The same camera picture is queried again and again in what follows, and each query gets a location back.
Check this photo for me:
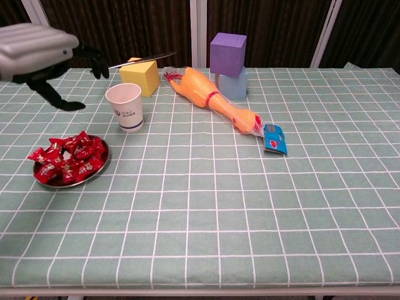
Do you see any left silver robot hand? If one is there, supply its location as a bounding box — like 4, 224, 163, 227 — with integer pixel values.
0, 23, 110, 112

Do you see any red candy heap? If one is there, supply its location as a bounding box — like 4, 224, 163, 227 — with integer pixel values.
27, 130, 107, 185

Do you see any white paper cup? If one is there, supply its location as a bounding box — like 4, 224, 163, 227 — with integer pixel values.
104, 82, 144, 134

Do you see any metal bowl of red candies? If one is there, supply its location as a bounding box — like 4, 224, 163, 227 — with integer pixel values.
32, 134, 110, 189

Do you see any yellow foam cube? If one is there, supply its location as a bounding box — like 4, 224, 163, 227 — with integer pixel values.
119, 57, 161, 98

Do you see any silver table knife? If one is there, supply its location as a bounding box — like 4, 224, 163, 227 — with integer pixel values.
89, 51, 178, 74

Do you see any yellow rubber chicken toy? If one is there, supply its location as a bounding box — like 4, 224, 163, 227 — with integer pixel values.
162, 66, 264, 138

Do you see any purple foam cube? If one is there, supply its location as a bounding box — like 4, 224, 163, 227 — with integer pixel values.
209, 32, 248, 78

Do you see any light blue foam cube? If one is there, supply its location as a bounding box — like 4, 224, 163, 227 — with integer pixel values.
217, 67, 249, 101

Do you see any green checkered tablecloth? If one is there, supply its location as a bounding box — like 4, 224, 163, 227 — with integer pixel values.
0, 62, 400, 290

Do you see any blue printed card packet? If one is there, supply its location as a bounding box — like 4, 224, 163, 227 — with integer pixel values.
262, 123, 290, 156

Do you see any white table frame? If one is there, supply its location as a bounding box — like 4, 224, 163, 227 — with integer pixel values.
0, 286, 400, 300

